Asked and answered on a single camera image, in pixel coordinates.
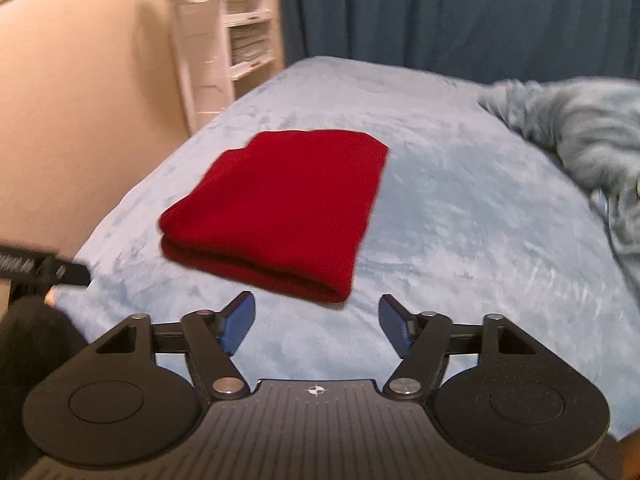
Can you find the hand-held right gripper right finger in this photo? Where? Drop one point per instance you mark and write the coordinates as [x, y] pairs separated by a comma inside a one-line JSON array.
[[395, 325]]

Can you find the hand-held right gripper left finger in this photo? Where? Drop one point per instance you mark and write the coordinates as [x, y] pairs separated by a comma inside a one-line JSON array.
[[239, 322]]

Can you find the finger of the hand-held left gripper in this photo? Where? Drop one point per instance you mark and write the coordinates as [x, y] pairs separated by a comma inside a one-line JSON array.
[[70, 272]]

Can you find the red knit sweater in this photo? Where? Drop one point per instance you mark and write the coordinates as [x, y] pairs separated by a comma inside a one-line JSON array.
[[280, 210]]

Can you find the light blue bed blanket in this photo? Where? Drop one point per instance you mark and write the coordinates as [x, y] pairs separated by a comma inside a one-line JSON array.
[[475, 240]]

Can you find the white drawer tower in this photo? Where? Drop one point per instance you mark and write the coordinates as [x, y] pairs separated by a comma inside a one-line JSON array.
[[205, 65]]

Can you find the rumpled grey-blue blanket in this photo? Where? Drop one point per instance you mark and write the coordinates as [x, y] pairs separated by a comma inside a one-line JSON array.
[[580, 125]]

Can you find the white shelf unit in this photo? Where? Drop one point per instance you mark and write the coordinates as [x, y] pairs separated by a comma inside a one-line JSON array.
[[250, 20]]

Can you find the dark blue curtain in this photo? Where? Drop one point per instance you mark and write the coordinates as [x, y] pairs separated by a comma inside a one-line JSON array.
[[450, 10]]

